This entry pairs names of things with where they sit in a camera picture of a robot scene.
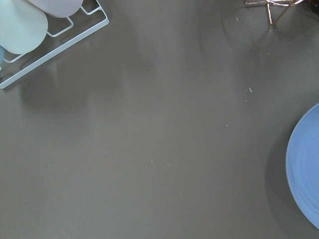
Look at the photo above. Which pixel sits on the blue plate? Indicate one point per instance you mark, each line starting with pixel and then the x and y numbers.
pixel 302 165

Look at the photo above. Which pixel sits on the pink cup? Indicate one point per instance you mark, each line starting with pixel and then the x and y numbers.
pixel 58 8

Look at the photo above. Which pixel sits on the pale green cup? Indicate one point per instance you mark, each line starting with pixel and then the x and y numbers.
pixel 23 27

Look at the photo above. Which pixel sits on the white wire cup rack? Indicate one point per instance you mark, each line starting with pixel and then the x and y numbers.
pixel 62 34

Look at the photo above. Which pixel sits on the copper wire bottle rack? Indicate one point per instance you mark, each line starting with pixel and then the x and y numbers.
pixel 270 5

